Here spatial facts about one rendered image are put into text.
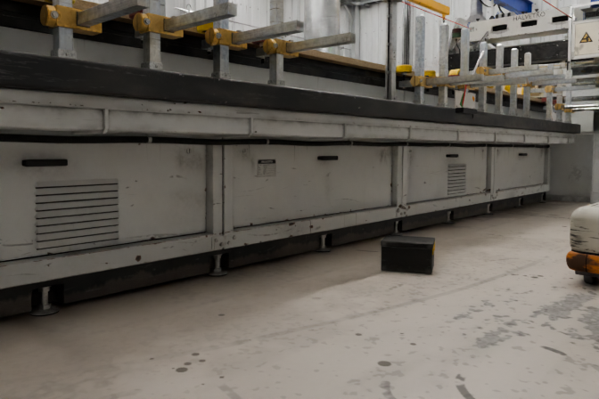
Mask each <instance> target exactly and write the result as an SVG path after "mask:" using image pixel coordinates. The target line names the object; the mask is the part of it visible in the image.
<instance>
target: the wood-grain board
mask: <svg viewBox="0 0 599 399"><path fill-rule="evenodd" d="M12 1H16V2H21V3H25V4H33V5H38V6H43V5H45V4H47V5H51V6H53V4H51V3H48V2H46V1H45V0H12ZM97 5H99V4H98V3H94V2H89V1H85V0H76V2H75V3H74V4H73V5H72V8H76V9H80V10H86V9H89V8H92V7H94V6H97ZM113 20H116V21H121V22H126V23H130V24H133V20H132V19H130V18H129V14H128V15H124V16H121V17H118V18H116V19H113ZM184 34H185V35H189V36H195V37H203V38H205V34H201V33H199V32H197V26H196V27H192V28H186V29H184ZM247 46H248V47H253V48H261V47H259V45H254V44H253V43H252V42H250V43H247ZM299 57H303V58H309V59H313V60H318V61H326V62H330V63H335V64H340V65H344V66H350V67H354V68H359V69H367V70H371V71H376V72H381V73H385V68H386V65H382V64H378V63H373V62H370V61H361V60H358V59H353V58H349V57H345V56H340V55H337V54H332V53H325V52H320V51H317V50H309V51H304V52H299ZM413 76H414V71H412V73H407V74H406V77H408V78H412V77H413ZM495 92H496V89H493V88H489V87H487V94H495ZM503 96H504V97H509V98H510V94H509V93H508V92H506V91H503ZM517 99H518V100H523V95H522V94H517ZM530 101H531V102H535V103H541V104H545V103H544V102H541V99H538V98H535V97H530Z"/></svg>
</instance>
